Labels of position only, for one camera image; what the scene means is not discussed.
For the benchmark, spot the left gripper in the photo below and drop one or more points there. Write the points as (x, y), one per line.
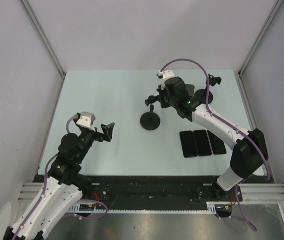
(107, 131)

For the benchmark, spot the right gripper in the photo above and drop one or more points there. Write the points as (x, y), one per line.
(164, 104)

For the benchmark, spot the black phone stand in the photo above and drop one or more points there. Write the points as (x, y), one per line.
(200, 94)
(150, 120)

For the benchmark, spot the black phone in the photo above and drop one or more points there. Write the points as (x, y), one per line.
(217, 145)
(188, 144)

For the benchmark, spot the purple-edged phone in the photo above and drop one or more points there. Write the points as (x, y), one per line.
(202, 143)

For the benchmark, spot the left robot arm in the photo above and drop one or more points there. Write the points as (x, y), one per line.
(62, 187)

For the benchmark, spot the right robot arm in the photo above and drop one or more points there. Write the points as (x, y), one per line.
(248, 147)

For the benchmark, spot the brown-based phone stand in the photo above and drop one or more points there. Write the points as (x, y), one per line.
(190, 89)

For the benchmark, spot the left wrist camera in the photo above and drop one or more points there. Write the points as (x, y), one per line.
(86, 120)

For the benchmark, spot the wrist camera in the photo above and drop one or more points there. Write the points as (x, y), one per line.
(164, 76)
(86, 120)

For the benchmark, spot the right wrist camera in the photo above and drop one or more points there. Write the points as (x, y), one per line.
(164, 76)

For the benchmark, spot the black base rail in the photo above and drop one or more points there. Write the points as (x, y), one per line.
(157, 192)

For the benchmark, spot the white cable duct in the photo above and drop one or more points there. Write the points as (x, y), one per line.
(90, 208)

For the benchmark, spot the left aluminium frame post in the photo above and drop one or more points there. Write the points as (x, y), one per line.
(31, 15)

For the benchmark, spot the aluminium frame post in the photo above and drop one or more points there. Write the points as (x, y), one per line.
(275, 10)
(31, 15)

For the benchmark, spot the right aluminium frame post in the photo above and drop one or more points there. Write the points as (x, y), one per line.
(275, 10)

